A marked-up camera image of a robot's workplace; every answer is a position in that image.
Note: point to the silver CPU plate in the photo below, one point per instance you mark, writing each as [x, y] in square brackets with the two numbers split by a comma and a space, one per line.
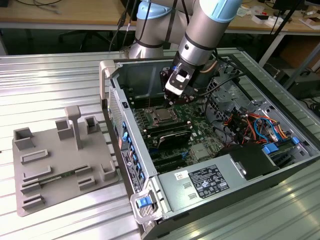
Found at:
[163, 114]

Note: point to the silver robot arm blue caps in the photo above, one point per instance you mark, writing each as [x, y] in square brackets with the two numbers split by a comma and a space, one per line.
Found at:
[207, 32]

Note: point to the black RAM slot bank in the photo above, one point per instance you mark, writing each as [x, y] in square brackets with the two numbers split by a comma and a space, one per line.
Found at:
[165, 128]
[142, 98]

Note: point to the black graphics card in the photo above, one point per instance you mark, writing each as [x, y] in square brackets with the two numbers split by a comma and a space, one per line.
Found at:
[175, 140]

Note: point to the green motherboard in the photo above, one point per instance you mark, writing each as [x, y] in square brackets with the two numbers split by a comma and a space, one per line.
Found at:
[202, 130]

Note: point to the silver chipset heat sink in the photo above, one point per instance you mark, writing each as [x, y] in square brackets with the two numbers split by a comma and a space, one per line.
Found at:
[200, 152]

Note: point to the silver perforated disk bay cage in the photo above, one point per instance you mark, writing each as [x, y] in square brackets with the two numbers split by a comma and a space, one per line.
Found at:
[235, 97]

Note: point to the black expansion slots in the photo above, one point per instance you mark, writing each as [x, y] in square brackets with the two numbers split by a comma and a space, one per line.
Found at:
[167, 162]

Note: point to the blue card retention tabs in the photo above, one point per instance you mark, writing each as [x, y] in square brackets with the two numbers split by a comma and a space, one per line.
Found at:
[135, 157]

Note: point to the grey power supply unit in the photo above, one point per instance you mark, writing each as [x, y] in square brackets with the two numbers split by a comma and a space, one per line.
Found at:
[175, 195]

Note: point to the black plastic shroud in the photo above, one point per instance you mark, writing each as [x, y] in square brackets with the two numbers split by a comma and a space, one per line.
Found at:
[250, 157]

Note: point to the blue case latch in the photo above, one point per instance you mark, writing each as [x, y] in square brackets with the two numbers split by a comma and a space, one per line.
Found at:
[143, 202]

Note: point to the small white box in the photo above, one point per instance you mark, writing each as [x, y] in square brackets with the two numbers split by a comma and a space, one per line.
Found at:
[257, 21]

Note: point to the grey parts rack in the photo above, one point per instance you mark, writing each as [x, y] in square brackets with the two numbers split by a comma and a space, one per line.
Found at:
[62, 155]

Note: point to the small blue clip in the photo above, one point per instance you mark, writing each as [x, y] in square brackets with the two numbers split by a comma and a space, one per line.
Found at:
[295, 140]

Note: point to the wooden desk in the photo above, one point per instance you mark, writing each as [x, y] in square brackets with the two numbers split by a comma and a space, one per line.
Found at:
[75, 12]

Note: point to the brown cardboard box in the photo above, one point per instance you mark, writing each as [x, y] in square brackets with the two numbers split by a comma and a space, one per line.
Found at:
[300, 52]

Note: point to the black box on floor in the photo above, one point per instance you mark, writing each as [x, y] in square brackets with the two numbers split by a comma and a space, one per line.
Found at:
[307, 87]

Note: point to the open grey PC case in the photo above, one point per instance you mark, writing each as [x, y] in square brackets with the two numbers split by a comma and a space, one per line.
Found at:
[287, 175]

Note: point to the green RAM stick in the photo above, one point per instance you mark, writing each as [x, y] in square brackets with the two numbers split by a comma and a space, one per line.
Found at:
[53, 178]

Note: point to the flat cardboard piece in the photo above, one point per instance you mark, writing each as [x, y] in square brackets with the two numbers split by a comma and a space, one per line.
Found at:
[311, 23]

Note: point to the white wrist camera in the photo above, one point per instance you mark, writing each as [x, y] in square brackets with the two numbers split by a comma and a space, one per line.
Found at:
[175, 83]

